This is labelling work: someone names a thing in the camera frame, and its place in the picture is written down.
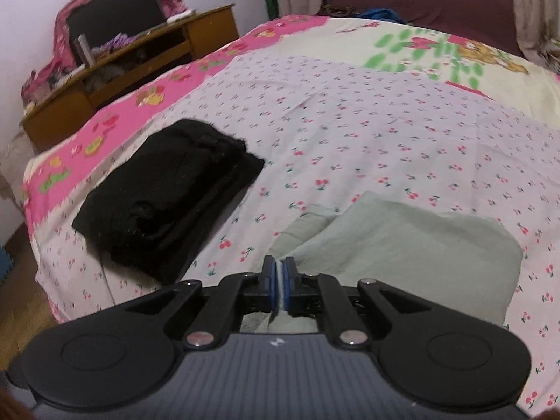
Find sage green pants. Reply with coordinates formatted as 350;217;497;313
240;190;525;334

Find black folded garment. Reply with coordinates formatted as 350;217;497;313
72;119;265;285

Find cherry print bed sheet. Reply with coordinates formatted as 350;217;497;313
26;52;559;413

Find wooden tv cabinet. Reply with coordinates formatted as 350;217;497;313
22;5;238;153

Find pink yellow cartoon quilt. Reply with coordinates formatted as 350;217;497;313
23;15;559;229

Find blue cloth on sofa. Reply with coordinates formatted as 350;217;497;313
357;8;407;25

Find pink cloth over television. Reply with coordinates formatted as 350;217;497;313
21;0;187;106

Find black television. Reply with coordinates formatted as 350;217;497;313
66;0;166;48

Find maroon sofa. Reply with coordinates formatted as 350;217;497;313
327;0;524;57

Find beige right curtain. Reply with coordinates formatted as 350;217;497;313
512;0;559;70

